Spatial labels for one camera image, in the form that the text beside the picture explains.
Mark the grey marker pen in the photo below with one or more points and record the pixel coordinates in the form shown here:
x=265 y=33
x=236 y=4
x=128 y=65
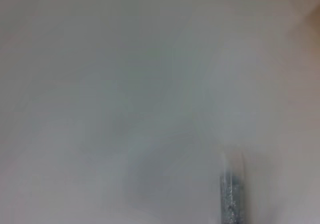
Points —
x=230 y=201

